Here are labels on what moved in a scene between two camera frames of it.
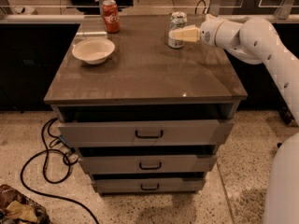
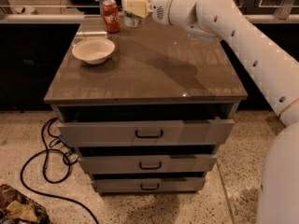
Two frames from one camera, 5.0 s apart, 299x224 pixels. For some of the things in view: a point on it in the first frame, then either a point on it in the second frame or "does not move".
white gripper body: x=207 y=32 -> x=160 y=7
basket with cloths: x=16 y=207 does not move
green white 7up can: x=177 y=20 -> x=131 y=20
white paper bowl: x=93 y=50 does not move
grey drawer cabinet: x=149 y=120 does not move
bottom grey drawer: x=143 y=186 does not move
